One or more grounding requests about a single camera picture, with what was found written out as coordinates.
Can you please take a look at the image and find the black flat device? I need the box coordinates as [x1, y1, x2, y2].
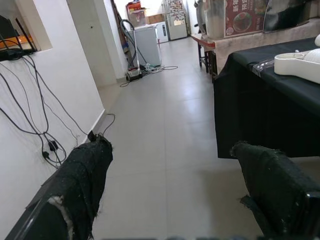
[0, 48, 36, 62]

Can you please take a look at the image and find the white small appliance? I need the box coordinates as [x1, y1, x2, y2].
[154, 21, 170, 44]

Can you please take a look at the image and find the white plastic table top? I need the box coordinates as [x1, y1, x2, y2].
[273, 48, 320, 85]

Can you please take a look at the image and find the beige cloth covered bench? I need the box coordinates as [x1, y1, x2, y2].
[198, 18, 320, 76]

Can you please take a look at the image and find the hanging wall cable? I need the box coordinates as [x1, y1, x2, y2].
[21, 54, 116, 141]
[0, 56, 63, 166]

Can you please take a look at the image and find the clear tape patch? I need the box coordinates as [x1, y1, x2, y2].
[249, 59, 276, 76]

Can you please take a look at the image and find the silver fridge with magnets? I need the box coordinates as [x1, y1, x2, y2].
[163, 0, 189, 41]

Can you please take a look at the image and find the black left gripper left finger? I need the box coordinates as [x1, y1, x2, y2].
[4, 131, 114, 240]

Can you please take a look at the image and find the white chest freezer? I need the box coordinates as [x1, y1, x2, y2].
[133, 24, 162, 66]

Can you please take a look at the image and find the upright vacuum cleaner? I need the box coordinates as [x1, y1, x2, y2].
[119, 19, 145, 82]

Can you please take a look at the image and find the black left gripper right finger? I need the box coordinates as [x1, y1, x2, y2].
[229, 140, 320, 240]

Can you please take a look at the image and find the black tablecloth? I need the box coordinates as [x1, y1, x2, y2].
[212, 36, 320, 160]

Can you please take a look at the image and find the brown cardboard box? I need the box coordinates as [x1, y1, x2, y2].
[144, 13, 165, 25]

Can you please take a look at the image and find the black bag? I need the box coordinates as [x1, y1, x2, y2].
[262, 0, 312, 33]

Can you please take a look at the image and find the grey standing fan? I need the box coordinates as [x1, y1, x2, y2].
[193, 0, 208, 38]

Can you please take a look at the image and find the white plastic table leg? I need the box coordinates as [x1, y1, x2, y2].
[302, 48, 320, 63]

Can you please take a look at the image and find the black power adapter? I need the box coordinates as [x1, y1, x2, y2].
[41, 139, 60, 161]

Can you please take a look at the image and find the loose floor cable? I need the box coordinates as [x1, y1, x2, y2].
[119, 63, 180, 88]

